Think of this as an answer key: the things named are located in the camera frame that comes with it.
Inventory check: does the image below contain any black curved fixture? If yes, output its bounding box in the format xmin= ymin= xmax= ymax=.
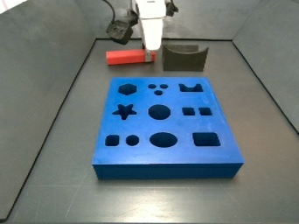
xmin=163 ymin=45 xmax=210 ymax=72

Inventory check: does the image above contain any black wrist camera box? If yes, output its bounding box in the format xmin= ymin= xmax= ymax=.
xmin=107 ymin=19 xmax=134 ymax=45

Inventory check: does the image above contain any red rectangular block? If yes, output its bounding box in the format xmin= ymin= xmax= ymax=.
xmin=107 ymin=49 xmax=155 ymax=66

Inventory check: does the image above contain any blue shape sorting board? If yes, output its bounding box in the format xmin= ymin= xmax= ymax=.
xmin=92 ymin=77 xmax=245 ymax=179

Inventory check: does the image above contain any black camera cable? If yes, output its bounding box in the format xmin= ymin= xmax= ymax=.
xmin=102 ymin=0 xmax=139 ymax=27

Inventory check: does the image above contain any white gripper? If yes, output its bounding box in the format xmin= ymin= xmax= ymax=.
xmin=131 ymin=0 xmax=171 ymax=62

